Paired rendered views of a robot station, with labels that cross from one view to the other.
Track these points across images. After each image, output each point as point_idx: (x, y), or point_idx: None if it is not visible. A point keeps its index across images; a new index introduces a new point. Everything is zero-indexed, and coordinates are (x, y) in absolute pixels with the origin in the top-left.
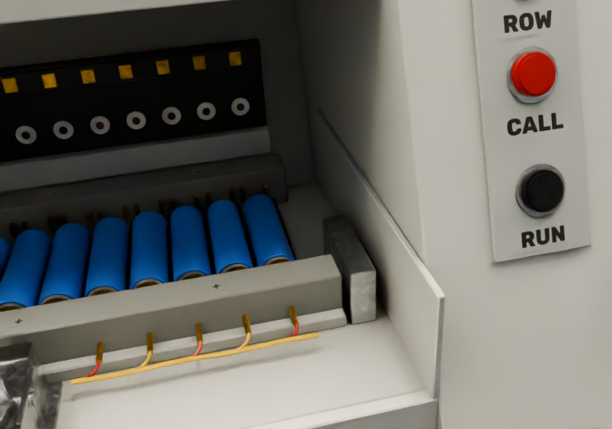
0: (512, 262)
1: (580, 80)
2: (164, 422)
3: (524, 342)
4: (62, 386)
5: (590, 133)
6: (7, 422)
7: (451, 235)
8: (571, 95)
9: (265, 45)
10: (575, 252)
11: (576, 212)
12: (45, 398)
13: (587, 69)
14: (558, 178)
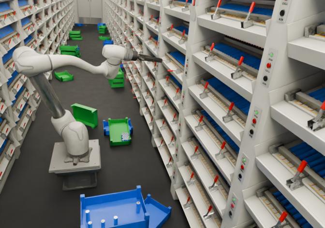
0: (185, 76)
1: (188, 67)
2: (180, 75)
3: (184, 81)
4: (182, 72)
5: (188, 70)
6: (176, 70)
7: (184, 72)
8: (187, 68)
9: None
10: (186, 77)
11: (186, 75)
12: (180, 71)
13: (188, 67)
14: (186, 72)
